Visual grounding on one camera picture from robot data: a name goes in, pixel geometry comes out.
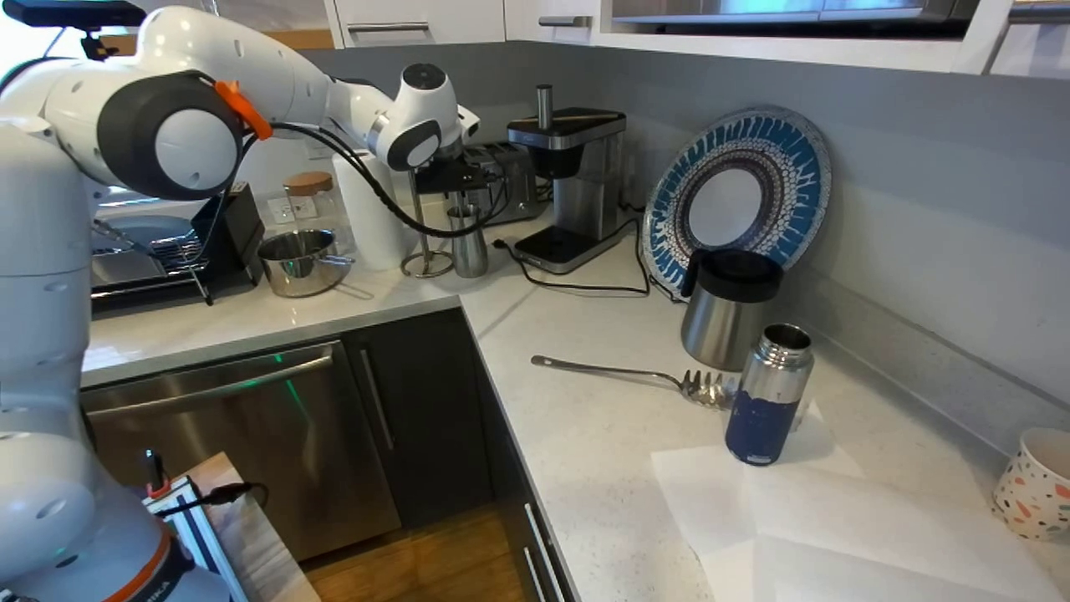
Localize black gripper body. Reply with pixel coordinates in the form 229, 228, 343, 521
419, 140, 534, 222

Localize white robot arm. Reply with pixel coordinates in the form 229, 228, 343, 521
0, 5, 479, 602

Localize silver cup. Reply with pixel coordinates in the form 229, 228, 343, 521
448, 206, 487, 276

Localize white paper towel roll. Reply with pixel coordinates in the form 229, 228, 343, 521
330, 154, 414, 270

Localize glass jar wooden lid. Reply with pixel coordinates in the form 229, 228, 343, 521
268, 171, 338, 229

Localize steel canister black lid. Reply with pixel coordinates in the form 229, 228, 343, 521
680, 248, 784, 371

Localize blue patterned decorative plate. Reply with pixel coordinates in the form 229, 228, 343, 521
638, 108, 833, 296

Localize dark lower cabinet fronts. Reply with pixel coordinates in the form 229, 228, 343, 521
343, 311, 574, 602

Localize silver pasta serving spoon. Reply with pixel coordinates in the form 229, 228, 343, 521
534, 353, 728, 409

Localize stainless steel dishwasher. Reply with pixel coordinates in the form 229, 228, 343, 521
85, 340, 400, 562

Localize blue steel travel mug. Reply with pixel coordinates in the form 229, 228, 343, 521
726, 325, 814, 465

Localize black toaster oven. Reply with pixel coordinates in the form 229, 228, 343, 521
91, 185, 264, 314

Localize white upper cabinets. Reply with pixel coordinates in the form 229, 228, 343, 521
325, 0, 1070, 80

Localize white paper towel sheet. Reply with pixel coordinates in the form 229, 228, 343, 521
652, 410, 1067, 602

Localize speckled ceramic bowl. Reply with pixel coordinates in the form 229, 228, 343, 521
992, 429, 1070, 538

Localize coffee maker power cord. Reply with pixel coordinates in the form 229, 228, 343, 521
492, 214, 687, 303

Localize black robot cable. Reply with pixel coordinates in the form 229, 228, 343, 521
186, 117, 504, 303

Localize orange cable clip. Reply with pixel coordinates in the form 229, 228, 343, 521
214, 80, 273, 140

